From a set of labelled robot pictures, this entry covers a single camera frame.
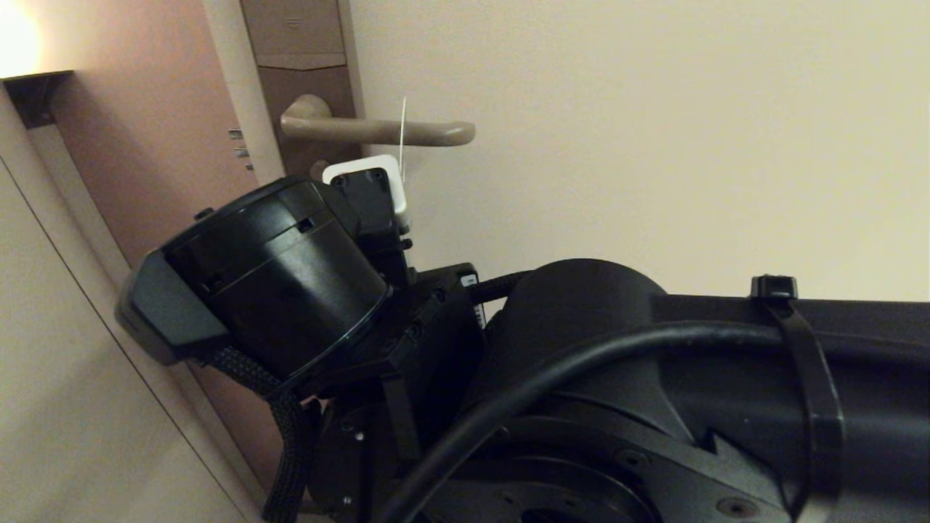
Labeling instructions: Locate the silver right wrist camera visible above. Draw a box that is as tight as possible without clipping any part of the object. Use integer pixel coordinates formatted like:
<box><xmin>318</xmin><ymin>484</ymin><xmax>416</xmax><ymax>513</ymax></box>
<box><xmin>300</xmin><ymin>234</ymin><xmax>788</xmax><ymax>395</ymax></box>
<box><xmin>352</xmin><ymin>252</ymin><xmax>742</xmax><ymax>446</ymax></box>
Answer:
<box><xmin>322</xmin><ymin>154</ymin><xmax>411</xmax><ymax>233</ymax></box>

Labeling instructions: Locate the black right camera bracket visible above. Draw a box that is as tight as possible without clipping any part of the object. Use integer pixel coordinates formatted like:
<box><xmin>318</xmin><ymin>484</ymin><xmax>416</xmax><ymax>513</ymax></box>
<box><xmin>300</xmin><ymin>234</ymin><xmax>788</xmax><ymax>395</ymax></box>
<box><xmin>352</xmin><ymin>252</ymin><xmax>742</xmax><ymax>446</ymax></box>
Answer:
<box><xmin>334</xmin><ymin>169</ymin><xmax>415</xmax><ymax>284</ymax></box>

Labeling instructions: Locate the bronze door handle lever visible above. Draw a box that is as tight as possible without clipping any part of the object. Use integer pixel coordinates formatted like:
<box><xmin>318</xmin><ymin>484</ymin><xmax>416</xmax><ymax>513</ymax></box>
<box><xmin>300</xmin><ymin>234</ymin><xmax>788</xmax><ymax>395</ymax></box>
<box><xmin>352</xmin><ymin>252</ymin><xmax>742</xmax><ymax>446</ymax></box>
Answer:
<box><xmin>280</xmin><ymin>94</ymin><xmax>477</xmax><ymax>147</ymax></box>

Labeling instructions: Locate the black braided right cable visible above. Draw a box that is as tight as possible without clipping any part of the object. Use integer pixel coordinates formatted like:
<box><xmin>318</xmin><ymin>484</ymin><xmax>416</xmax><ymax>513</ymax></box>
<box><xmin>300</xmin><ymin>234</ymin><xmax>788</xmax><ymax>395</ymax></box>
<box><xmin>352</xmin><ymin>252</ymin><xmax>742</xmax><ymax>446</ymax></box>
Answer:
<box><xmin>211</xmin><ymin>270</ymin><xmax>535</xmax><ymax>523</ymax></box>

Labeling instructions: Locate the bronze door lock plate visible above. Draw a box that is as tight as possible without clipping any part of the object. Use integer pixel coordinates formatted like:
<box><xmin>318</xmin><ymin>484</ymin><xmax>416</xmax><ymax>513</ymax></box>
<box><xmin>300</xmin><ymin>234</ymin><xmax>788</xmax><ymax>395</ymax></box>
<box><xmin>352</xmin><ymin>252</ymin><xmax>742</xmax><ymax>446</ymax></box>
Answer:
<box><xmin>240</xmin><ymin>0</ymin><xmax>368</xmax><ymax>179</ymax></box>

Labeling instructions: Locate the pink-brown door frame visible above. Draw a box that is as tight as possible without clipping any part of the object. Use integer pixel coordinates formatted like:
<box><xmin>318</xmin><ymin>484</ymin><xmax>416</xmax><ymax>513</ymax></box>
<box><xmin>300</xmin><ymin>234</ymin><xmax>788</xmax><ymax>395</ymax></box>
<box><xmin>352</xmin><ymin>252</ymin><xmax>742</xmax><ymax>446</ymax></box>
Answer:
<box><xmin>22</xmin><ymin>0</ymin><xmax>320</xmax><ymax>518</ymax></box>

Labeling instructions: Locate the metal door latch plate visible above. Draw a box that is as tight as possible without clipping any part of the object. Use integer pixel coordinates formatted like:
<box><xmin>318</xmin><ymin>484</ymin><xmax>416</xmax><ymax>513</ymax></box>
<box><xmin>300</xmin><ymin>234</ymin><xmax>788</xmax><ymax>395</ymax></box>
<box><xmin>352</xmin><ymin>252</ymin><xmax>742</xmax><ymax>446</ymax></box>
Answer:
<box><xmin>229</xmin><ymin>129</ymin><xmax>255</xmax><ymax>171</ymax></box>

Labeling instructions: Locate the cream door panel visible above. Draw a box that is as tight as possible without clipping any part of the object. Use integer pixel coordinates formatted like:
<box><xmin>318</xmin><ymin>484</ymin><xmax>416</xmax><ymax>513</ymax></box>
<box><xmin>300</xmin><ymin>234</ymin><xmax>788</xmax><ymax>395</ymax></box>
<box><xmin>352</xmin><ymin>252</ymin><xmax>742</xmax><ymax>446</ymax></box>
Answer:
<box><xmin>203</xmin><ymin>0</ymin><xmax>930</xmax><ymax>364</ymax></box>

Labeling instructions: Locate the black zip tie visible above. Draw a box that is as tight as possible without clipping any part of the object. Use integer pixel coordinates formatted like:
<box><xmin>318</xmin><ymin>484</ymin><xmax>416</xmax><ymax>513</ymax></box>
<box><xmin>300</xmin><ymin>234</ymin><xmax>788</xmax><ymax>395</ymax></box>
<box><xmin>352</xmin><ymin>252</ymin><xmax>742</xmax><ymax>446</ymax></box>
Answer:
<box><xmin>751</xmin><ymin>274</ymin><xmax>847</xmax><ymax>523</ymax></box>

